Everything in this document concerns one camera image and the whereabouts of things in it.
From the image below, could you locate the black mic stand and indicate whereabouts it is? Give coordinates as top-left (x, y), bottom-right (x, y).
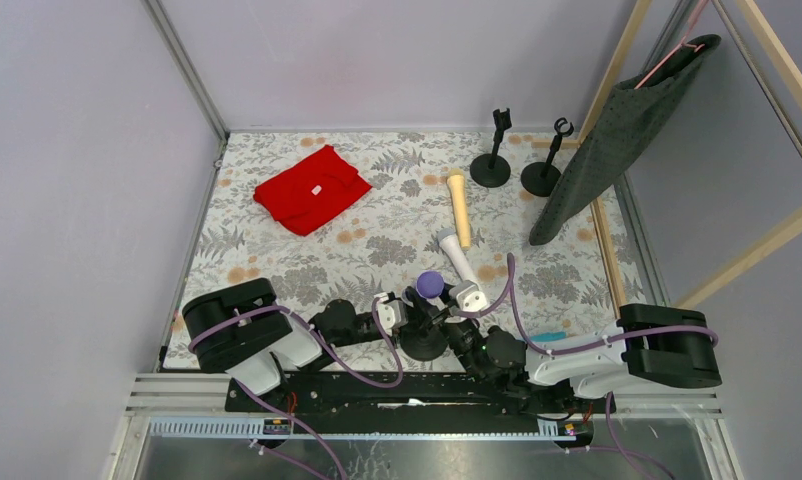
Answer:
top-left (470, 108), bottom-right (512, 188)
top-left (520, 117), bottom-right (574, 197)
top-left (399, 310), bottom-right (448, 362)

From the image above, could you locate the purple microphone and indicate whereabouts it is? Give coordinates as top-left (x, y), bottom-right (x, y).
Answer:
top-left (415, 270), bottom-right (445, 299)

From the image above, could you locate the white microphone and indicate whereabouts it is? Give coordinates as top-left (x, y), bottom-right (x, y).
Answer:
top-left (436, 228), bottom-right (482, 289)

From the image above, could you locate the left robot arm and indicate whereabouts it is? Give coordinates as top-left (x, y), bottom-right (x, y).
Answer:
top-left (182, 278), bottom-right (444, 395)

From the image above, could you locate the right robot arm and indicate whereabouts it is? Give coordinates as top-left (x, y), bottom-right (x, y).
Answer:
top-left (438, 303), bottom-right (722, 400)

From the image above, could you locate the teal blue microphone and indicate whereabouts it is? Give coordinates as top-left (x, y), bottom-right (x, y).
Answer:
top-left (529, 331), bottom-right (568, 343)

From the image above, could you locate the floral table mat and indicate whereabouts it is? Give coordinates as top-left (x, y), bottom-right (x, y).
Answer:
top-left (184, 132), bottom-right (617, 336)

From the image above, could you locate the cream yellow microphone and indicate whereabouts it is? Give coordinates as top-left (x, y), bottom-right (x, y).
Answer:
top-left (446, 168), bottom-right (472, 250)

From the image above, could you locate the red folded cloth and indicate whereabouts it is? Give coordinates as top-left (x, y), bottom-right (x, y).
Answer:
top-left (253, 145), bottom-right (372, 236)

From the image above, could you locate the dark grey hanging cloth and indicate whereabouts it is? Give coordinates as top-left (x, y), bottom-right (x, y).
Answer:
top-left (529, 34), bottom-right (722, 246)

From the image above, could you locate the pink clothes hanger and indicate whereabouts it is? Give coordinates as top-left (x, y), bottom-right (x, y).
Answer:
top-left (633, 0), bottom-right (709, 90)

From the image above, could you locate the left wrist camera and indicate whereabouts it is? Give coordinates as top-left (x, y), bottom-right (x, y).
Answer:
top-left (373, 292), bottom-right (408, 333)

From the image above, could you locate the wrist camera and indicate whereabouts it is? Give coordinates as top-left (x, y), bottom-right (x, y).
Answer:
top-left (448, 280), bottom-right (489, 316)
top-left (373, 292), bottom-right (408, 333)

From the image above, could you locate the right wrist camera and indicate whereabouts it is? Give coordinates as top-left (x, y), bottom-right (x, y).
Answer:
top-left (448, 280), bottom-right (489, 316)

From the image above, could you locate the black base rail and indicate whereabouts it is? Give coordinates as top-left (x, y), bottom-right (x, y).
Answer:
top-left (225, 372), bottom-right (590, 435)

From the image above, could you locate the wooden frame rack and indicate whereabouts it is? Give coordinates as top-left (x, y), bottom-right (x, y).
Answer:
top-left (566, 1), bottom-right (802, 308)

